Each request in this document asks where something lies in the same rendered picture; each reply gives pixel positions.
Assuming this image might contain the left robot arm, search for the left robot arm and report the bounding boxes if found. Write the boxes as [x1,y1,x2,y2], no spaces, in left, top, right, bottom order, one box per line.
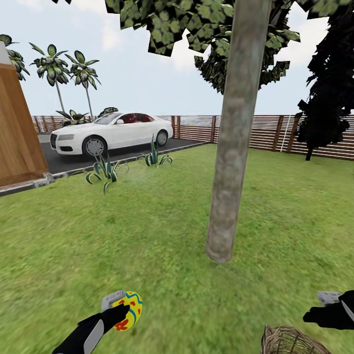
[52,290,130,354]

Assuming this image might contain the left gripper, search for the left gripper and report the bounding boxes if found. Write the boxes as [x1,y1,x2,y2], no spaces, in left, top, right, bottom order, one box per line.
[102,304,130,332]

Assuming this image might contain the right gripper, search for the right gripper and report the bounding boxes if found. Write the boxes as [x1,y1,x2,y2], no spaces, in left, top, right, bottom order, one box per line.
[303,303,354,330]

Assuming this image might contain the wicker basket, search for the wicker basket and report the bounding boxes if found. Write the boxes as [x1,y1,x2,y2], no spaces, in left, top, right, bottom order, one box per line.
[260,325,332,354]

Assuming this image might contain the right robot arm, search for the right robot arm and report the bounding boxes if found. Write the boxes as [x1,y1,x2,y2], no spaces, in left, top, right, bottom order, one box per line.
[303,290,354,330]

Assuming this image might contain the easter egg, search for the easter egg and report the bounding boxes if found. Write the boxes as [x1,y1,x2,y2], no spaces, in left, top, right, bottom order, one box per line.
[113,291,143,331]

